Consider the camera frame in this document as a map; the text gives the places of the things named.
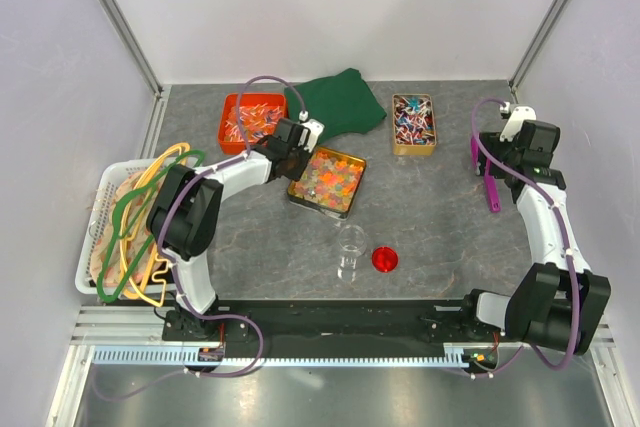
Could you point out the clear glass jar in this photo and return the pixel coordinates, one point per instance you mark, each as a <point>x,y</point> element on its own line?
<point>352,243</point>

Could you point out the folded green cloth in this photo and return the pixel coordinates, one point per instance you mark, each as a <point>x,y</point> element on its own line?
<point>343,103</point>

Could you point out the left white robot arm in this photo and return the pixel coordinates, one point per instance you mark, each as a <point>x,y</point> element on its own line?
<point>184,216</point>

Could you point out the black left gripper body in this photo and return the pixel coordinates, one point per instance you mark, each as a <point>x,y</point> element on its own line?
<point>299,160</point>

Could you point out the orange plastic candy box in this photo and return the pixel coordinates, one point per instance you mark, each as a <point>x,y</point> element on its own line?
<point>258,115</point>

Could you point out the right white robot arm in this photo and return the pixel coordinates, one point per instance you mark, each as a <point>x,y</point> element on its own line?
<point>559,303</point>

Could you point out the white plastic basket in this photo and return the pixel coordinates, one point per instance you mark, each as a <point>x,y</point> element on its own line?
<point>112,177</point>

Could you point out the gold tin with lollipops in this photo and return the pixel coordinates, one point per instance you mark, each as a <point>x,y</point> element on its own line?
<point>414,127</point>

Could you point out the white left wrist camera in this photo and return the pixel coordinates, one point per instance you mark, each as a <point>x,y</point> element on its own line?
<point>312,130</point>

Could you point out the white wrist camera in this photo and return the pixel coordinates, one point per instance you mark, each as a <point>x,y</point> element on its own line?
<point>514,115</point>
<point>312,130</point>

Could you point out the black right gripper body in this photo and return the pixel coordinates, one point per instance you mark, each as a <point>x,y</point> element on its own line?
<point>506,151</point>

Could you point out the red jar lid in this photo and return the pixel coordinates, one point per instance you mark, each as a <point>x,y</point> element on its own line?
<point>384,259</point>

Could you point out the magenta plastic scoop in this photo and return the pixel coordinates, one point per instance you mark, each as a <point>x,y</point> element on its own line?
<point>491,187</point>

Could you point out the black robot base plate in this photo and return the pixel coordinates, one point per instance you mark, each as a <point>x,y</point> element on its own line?
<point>429,321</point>

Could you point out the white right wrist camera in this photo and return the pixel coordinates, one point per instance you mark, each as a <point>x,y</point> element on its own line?
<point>514,115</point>

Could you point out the gold tin with star candies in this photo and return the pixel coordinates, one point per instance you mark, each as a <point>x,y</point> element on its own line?
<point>329,183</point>

